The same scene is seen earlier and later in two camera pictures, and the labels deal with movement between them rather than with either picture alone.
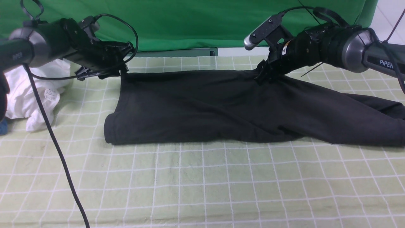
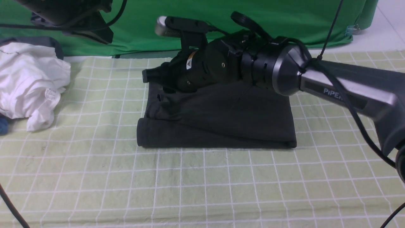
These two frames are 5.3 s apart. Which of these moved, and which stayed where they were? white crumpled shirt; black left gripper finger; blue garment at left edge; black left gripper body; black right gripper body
Moved: black left gripper finger; black left gripper body; black right gripper body
Stayed: blue garment at left edge; white crumpled shirt
